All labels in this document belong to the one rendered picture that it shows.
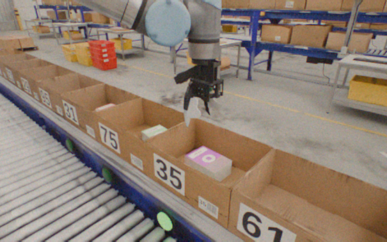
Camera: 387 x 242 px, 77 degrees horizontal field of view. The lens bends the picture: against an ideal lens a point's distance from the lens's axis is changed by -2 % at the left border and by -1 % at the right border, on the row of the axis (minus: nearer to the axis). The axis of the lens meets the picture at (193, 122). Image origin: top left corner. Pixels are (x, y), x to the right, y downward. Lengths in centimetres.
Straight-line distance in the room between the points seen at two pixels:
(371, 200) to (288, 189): 26
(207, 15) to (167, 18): 19
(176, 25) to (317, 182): 69
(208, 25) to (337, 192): 66
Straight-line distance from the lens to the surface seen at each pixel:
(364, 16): 500
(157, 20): 50
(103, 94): 172
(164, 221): 94
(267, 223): 72
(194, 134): 116
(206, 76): 71
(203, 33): 67
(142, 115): 143
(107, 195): 120
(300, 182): 97
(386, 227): 97
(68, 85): 204
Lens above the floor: 153
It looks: 27 degrees down
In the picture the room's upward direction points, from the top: straight up
